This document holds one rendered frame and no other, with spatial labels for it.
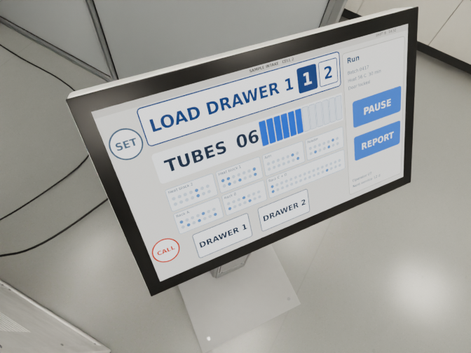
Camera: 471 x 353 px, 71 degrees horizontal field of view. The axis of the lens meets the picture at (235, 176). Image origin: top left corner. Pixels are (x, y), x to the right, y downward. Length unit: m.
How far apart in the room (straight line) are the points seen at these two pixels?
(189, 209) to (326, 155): 0.24
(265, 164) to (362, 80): 0.20
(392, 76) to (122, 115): 0.42
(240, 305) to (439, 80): 1.90
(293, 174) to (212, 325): 1.03
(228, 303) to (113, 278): 0.51
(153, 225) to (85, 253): 1.16
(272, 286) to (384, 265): 0.56
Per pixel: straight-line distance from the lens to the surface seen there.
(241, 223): 0.52
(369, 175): 0.63
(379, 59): 0.58
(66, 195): 1.76
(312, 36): 0.50
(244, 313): 1.48
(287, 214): 0.56
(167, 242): 0.50
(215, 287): 1.48
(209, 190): 0.48
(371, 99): 0.59
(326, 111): 0.53
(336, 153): 0.57
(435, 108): 2.40
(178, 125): 0.44
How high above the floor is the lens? 1.50
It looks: 63 degrees down
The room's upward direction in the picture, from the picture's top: 11 degrees clockwise
